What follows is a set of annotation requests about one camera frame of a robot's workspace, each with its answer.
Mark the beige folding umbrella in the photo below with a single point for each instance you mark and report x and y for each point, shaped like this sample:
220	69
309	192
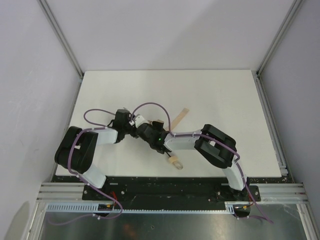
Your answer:
175	160

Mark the aluminium frame profile right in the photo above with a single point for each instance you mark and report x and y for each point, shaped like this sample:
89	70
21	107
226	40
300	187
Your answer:
280	155

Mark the aluminium front frame beam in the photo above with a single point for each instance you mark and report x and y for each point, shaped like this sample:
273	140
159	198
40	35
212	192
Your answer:
270	193

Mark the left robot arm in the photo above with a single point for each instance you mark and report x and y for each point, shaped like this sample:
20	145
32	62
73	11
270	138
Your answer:
77	148

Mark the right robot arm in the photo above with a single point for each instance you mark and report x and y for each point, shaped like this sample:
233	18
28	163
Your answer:
218	148

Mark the right aluminium corner post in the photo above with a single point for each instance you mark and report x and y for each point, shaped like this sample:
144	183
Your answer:
280	34

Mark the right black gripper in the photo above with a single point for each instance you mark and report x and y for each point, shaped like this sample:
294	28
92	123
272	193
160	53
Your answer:
164	151

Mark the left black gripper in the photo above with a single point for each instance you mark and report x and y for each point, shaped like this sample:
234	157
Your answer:
131	130

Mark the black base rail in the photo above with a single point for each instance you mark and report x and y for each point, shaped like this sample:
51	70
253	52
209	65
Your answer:
172	193

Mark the aluminium corner post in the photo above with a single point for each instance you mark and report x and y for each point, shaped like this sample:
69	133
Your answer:
280	34
52	20

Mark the left aluminium corner post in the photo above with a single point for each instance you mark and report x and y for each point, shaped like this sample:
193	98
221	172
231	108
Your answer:
52	20

